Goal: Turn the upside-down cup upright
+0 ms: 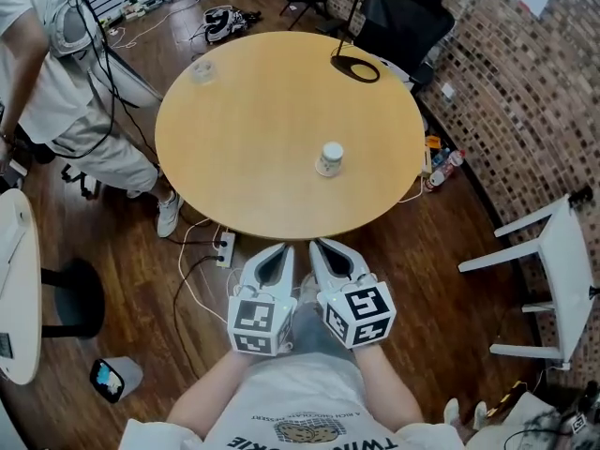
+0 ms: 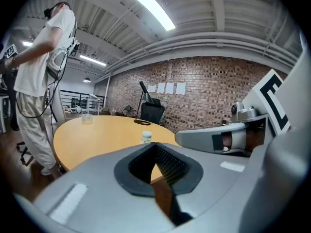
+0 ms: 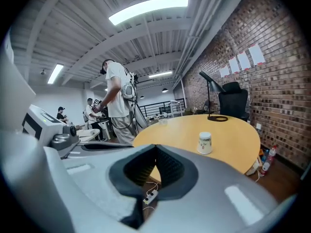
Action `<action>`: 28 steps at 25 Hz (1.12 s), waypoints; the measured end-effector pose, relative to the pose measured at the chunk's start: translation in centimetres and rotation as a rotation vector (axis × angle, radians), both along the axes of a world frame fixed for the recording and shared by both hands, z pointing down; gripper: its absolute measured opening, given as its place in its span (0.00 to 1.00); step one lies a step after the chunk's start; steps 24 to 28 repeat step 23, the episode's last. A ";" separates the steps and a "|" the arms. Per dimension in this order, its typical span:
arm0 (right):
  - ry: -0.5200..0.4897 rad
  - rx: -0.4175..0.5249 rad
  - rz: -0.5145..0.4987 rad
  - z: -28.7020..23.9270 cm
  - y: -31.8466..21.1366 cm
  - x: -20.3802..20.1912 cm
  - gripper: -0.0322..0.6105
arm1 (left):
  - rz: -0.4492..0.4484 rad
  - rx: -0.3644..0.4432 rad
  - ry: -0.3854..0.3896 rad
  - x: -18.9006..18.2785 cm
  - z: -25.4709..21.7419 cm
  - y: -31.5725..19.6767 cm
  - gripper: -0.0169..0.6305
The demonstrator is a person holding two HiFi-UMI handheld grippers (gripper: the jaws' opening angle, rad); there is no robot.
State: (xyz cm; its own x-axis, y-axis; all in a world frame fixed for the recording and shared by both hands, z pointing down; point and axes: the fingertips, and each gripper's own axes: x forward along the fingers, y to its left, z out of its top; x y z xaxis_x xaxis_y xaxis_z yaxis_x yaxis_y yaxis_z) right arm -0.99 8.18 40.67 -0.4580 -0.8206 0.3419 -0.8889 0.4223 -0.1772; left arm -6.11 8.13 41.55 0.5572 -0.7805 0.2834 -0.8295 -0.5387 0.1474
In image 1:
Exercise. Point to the white power strip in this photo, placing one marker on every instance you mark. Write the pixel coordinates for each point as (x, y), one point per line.
(226, 249)

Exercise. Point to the person's white printed t-shirt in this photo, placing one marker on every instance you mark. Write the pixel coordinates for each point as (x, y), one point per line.
(300, 401)

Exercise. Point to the white black headset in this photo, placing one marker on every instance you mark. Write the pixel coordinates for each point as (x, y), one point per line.
(222, 21)

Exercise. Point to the person's grey trouser leg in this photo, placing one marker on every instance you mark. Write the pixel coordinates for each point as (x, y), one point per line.
(314, 331)

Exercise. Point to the grey waste bin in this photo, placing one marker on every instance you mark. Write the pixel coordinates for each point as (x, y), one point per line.
(119, 378)

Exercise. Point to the person's white shoe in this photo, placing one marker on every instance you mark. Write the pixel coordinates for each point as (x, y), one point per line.
(308, 286)
(169, 214)

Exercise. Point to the black clamp device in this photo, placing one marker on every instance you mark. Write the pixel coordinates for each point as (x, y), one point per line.
(581, 195)

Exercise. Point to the black office chair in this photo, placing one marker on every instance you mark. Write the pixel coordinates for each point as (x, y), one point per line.
(408, 21)

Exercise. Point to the clear plastic container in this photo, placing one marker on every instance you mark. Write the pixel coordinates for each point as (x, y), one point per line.
(202, 72)

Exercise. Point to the white wall outlet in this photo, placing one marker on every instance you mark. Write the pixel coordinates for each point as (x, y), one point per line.
(447, 91)

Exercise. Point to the white round table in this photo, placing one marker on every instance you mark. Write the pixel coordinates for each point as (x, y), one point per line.
(19, 289)

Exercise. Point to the white printed cup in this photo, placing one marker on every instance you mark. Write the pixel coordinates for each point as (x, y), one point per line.
(330, 160)

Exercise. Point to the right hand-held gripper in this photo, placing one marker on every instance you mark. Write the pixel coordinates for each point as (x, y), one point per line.
(361, 312)

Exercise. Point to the person's left forearm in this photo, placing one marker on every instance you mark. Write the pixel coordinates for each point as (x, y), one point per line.
(211, 396)

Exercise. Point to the clear bottle red label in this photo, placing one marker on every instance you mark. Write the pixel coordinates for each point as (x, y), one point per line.
(457, 162)
(438, 178)

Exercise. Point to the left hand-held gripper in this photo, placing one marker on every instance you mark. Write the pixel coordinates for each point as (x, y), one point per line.
(258, 321)

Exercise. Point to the person's right forearm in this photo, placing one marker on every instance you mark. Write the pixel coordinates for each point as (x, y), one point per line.
(389, 387)

